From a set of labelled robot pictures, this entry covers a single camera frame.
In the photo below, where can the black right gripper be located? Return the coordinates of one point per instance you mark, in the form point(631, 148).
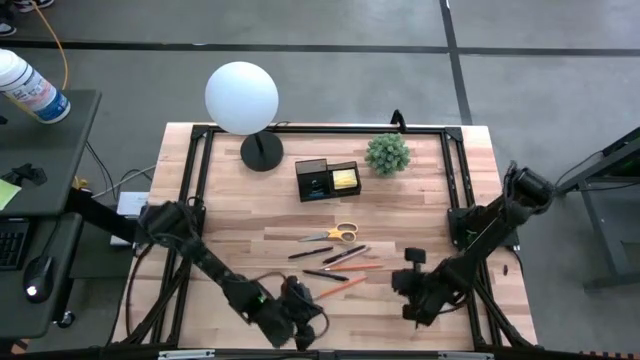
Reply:
point(425, 295)

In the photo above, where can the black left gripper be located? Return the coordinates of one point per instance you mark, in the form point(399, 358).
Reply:
point(275, 320)

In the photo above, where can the black pen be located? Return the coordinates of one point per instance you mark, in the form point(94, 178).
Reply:
point(345, 254)
point(325, 275)
point(310, 252)

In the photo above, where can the blue eraser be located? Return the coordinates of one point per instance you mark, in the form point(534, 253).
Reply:
point(316, 195)

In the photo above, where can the black binder clip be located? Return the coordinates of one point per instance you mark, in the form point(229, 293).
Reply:
point(316, 185)

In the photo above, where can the yellow sticky notes pad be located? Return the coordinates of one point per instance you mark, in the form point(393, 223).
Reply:
point(345, 179)

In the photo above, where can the black mesh desk organizer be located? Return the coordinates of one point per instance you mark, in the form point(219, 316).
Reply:
point(305, 172)

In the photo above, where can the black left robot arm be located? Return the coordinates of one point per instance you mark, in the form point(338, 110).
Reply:
point(210, 262)

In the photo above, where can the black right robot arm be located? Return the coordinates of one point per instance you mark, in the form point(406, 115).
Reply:
point(490, 235)

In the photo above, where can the green potted plant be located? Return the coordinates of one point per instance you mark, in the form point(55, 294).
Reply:
point(387, 154)

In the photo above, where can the black metal stand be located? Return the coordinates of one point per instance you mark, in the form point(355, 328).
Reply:
point(600, 210)

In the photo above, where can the white box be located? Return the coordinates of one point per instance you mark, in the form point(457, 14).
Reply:
point(131, 202)

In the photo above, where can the black caster wheel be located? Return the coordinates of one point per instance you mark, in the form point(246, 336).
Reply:
point(65, 319)

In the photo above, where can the white globe lamp black base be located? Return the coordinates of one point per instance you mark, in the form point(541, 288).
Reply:
point(241, 97)

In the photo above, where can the black computer mouse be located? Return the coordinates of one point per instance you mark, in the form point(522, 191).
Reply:
point(39, 277)

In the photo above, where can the black keyboard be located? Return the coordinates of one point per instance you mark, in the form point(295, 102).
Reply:
point(12, 245)

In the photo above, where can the black side desk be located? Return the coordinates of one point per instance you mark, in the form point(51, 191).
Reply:
point(45, 150)

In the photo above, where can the green sticky note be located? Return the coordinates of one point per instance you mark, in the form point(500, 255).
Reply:
point(7, 194)

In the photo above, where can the white wipes canister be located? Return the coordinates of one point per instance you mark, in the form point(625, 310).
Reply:
point(30, 90)

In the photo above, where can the person's shoe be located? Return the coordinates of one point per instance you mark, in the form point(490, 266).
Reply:
point(6, 28)
point(32, 4)

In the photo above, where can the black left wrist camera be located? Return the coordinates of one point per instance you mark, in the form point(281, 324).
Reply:
point(294, 287)

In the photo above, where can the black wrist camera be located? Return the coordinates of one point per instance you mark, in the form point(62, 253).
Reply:
point(415, 256)
point(294, 287)

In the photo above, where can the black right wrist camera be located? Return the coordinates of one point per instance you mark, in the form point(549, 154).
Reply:
point(415, 256)

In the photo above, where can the silver metal bracket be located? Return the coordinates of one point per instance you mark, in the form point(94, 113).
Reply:
point(186, 354)
point(465, 356)

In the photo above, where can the black bracket on frame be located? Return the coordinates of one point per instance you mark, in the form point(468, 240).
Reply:
point(398, 120)

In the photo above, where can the black table frame rails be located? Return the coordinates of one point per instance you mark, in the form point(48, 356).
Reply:
point(325, 129)

